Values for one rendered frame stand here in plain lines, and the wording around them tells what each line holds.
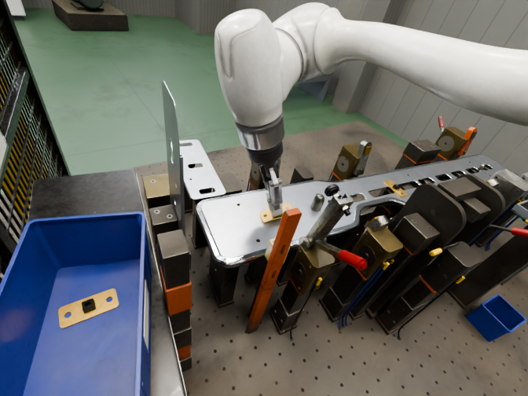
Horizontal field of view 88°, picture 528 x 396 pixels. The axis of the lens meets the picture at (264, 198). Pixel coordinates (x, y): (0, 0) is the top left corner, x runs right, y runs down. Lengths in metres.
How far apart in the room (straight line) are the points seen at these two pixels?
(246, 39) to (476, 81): 0.27
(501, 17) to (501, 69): 3.46
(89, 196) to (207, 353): 0.50
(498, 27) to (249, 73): 3.48
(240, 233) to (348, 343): 0.49
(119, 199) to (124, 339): 0.33
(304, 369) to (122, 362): 0.52
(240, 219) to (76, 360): 0.42
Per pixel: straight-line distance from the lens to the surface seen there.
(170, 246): 0.40
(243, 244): 0.66
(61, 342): 0.56
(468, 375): 1.15
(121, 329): 0.54
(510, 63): 0.36
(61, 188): 0.80
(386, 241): 0.71
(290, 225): 0.49
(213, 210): 0.73
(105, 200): 0.74
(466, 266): 0.78
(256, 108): 0.46
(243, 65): 0.43
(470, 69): 0.36
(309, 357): 0.91
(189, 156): 0.91
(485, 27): 3.83
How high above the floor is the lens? 1.52
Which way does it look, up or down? 41 degrees down
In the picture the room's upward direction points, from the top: 13 degrees clockwise
